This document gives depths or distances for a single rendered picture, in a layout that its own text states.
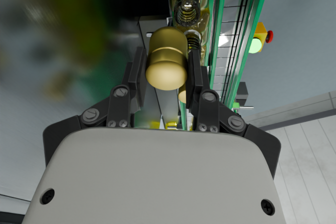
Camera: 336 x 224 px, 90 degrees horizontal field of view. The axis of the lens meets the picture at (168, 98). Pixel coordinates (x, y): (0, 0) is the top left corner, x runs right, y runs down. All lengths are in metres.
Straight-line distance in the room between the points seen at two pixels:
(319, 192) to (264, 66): 1.97
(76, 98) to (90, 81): 0.03
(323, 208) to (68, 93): 2.68
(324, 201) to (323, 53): 1.93
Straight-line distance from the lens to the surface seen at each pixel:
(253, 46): 0.60
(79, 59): 0.22
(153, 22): 0.51
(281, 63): 1.06
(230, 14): 0.50
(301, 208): 2.74
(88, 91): 0.23
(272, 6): 0.87
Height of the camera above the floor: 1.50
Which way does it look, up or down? 39 degrees down
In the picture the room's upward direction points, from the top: 172 degrees counter-clockwise
